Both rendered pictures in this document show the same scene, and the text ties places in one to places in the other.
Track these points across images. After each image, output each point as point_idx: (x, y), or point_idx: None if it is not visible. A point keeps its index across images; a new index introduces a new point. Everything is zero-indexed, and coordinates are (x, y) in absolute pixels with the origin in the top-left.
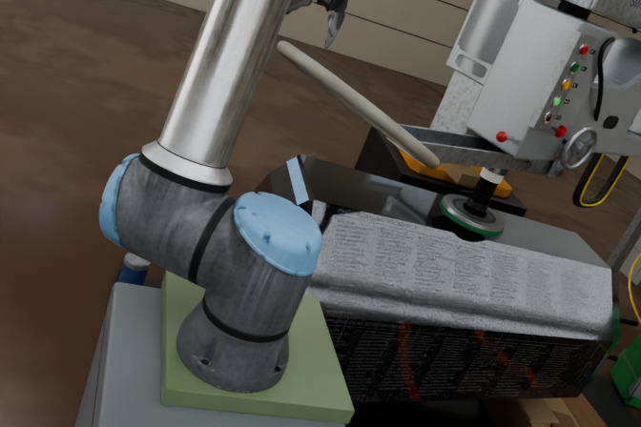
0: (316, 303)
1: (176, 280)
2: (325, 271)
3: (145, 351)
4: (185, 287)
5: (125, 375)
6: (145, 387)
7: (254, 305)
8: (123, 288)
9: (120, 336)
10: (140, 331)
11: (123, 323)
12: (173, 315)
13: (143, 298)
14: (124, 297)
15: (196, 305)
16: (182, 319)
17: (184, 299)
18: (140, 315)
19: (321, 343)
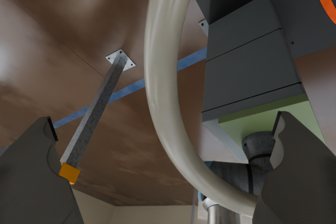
0: (307, 106)
1: (226, 126)
2: None
3: (232, 141)
4: (232, 128)
5: (232, 148)
6: (240, 149)
7: None
8: (207, 125)
9: (222, 140)
10: (226, 136)
11: (219, 136)
12: (235, 139)
13: (217, 125)
14: (211, 128)
15: (241, 133)
16: (240, 139)
17: (235, 132)
18: (221, 131)
19: (310, 126)
